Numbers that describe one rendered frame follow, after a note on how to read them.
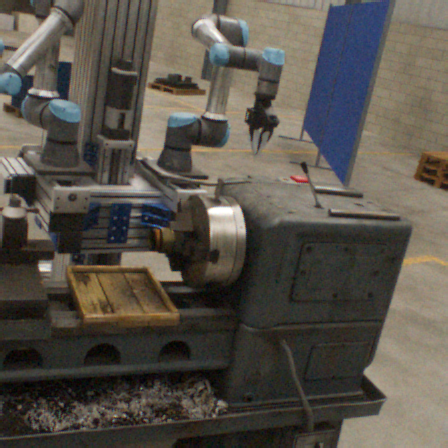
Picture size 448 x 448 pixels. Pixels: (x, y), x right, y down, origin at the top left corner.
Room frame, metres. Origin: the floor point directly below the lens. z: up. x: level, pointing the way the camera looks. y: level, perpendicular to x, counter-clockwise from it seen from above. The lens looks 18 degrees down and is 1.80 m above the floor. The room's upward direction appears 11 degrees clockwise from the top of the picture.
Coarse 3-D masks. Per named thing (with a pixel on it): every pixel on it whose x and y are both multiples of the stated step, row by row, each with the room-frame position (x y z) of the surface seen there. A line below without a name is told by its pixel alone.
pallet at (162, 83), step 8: (160, 80) 13.97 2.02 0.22; (168, 80) 13.97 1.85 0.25; (176, 80) 14.01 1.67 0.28; (184, 80) 14.53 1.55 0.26; (152, 88) 13.99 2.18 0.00; (160, 88) 13.81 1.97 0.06; (168, 88) 13.72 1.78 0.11; (176, 88) 13.85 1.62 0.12; (184, 88) 14.03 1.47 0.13; (192, 88) 14.30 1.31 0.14; (200, 88) 14.74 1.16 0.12
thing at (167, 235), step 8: (152, 232) 1.85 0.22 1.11; (160, 232) 1.85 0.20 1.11; (168, 232) 1.85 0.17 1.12; (176, 232) 1.88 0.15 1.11; (152, 240) 1.88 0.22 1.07; (160, 240) 1.83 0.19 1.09; (168, 240) 1.84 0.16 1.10; (152, 248) 1.82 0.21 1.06; (160, 248) 1.83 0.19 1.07; (168, 248) 1.84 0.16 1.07
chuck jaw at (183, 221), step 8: (184, 208) 1.94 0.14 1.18; (176, 216) 1.91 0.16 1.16; (184, 216) 1.93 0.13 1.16; (192, 216) 1.94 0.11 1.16; (168, 224) 1.91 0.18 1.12; (176, 224) 1.90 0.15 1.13; (184, 224) 1.91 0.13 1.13; (192, 224) 1.93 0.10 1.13; (184, 232) 1.93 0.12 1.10; (192, 232) 1.95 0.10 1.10
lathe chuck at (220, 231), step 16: (192, 208) 1.95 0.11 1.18; (208, 208) 1.85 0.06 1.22; (224, 208) 1.88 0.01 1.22; (208, 224) 1.82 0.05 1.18; (224, 224) 1.83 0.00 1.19; (208, 240) 1.80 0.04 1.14; (224, 240) 1.80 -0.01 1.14; (224, 256) 1.79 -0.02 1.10; (192, 272) 1.87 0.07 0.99; (208, 272) 1.78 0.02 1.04; (224, 272) 1.81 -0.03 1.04; (192, 288) 1.85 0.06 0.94
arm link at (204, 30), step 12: (192, 24) 2.47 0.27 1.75; (204, 24) 2.42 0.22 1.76; (216, 24) 2.51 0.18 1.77; (192, 36) 2.46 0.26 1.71; (204, 36) 2.34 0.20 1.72; (216, 36) 2.27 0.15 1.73; (216, 48) 2.14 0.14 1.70; (228, 48) 2.15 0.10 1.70; (240, 48) 2.18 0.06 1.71; (216, 60) 2.14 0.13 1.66; (228, 60) 2.14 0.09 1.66; (240, 60) 2.16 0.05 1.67
